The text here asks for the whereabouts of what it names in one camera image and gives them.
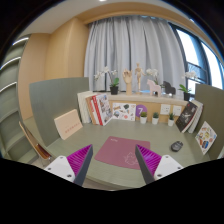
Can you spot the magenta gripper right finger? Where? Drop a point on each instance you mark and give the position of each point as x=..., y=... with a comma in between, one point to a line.
x=153, y=166

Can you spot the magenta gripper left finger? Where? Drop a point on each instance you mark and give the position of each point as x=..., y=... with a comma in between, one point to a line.
x=73, y=167

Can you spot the black computer mouse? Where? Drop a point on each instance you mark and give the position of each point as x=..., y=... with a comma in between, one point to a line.
x=176, y=146

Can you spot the pink mouse pad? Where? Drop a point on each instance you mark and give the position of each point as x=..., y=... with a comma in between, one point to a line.
x=120, y=152

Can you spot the beige card board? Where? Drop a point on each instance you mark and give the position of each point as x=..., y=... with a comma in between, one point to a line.
x=68, y=123

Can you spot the small potted plant middle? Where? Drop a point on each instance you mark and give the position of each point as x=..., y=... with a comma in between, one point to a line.
x=155, y=118

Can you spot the small potted plant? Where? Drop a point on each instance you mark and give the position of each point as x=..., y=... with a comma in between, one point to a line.
x=155, y=118
x=171, y=119
x=143, y=117

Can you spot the small potted plant right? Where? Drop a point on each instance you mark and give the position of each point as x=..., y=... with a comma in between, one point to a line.
x=171, y=119

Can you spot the small potted plant left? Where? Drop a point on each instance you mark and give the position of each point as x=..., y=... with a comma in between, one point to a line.
x=143, y=117

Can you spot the white books stack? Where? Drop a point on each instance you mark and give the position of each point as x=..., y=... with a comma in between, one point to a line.
x=83, y=106

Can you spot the dark cover book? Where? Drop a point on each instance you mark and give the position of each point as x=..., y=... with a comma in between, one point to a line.
x=189, y=117

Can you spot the purple round number sign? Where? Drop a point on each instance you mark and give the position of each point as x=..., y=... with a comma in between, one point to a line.
x=139, y=109

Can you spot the colourful illustrated card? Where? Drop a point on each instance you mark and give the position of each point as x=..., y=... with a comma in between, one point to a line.
x=205, y=137

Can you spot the green shelf unit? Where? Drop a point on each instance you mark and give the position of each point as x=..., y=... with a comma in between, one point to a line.
x=13, y=142

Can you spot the illustrated sticker book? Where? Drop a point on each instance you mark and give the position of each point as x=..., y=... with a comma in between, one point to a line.
x=124, y=111

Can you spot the green partition panel left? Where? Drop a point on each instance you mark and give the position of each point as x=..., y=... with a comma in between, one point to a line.
x=53, y=98

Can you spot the green partition panel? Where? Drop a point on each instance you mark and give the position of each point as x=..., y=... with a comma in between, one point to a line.
x=212, y=99
x=53, y=98

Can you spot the red white book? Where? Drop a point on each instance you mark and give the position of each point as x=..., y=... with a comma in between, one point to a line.
x=99, y=109

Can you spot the black toy horse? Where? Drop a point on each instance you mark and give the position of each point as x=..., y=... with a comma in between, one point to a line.
x=168, y=88

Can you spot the pink toy horse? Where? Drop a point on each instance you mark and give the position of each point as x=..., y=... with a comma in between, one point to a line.
x=154, y=89

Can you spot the white orchid black pot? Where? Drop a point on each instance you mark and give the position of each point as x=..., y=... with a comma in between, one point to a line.
x=114, y=80

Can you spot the green partition panel right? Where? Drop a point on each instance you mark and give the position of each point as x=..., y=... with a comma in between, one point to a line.
x=212, y=99

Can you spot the wooden hand model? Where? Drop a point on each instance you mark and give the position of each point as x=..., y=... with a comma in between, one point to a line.
x=127, y=77

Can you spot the white orchid middle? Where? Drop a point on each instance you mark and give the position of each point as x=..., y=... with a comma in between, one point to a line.
x=153, y=73

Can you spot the white orchid right pot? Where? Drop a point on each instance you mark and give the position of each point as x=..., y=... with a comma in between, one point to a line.
x=186, y=91

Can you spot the wooden mannequin figure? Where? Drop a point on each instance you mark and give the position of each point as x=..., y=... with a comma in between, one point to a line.
x=139, y=72

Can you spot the grey curtain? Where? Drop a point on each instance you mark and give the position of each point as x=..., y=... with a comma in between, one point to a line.
x=130, y=42

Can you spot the white wall socket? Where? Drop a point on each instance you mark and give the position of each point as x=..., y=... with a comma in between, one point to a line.
x=165, y=109

